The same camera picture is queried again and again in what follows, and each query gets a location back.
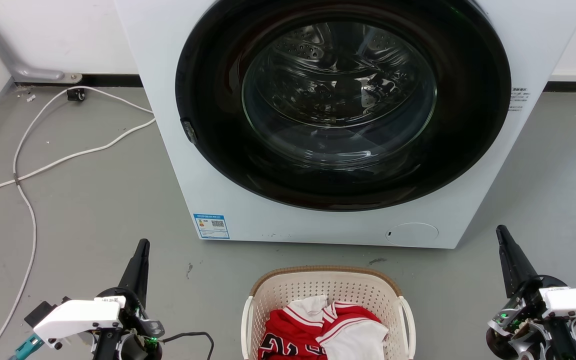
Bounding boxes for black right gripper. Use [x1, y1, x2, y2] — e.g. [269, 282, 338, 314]
[485, 225, 569, 360]

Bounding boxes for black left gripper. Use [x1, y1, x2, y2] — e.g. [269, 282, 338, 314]
[95, 239, 165, 360]

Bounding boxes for cream perforated laundry basket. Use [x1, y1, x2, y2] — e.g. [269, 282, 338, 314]
[240, 265, 417, 360]

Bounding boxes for white front-load washing machine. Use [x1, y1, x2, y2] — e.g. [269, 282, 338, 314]
[113, 0, 576, 250]

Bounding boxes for blue energy label sticker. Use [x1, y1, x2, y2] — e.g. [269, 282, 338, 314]
[192, 213, 230, 240]

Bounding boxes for round white filter cover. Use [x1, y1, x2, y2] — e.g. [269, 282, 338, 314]
[385, 222, 440, 247]

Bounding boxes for chrome washer door latch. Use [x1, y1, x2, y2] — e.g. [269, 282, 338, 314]
[180, 117, 199, 146]

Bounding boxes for red and white jersey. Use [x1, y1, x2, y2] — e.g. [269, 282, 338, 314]
[257, 301, 385, 360]

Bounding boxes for grey text label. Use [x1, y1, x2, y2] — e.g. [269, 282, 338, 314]
[508, 87, 531, 112]

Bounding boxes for white cloth garment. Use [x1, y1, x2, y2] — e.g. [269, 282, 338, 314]
[287, 294, 390, 360]

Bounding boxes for round black glass washer door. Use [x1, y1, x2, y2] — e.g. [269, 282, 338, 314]
[175, 0, 512, 212]

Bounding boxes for thin black left gripper cable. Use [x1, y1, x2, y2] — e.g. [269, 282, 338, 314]
[160, 331, 215, 360]

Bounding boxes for long looping white cable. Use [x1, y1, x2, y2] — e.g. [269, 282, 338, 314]
[0, 86, 155, 360]

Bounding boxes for white power cable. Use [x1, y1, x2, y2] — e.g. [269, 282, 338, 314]
[0, 117, 157, 210]

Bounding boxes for grey wall pipe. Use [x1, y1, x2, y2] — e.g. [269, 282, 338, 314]
[0, 0, 83, 84]

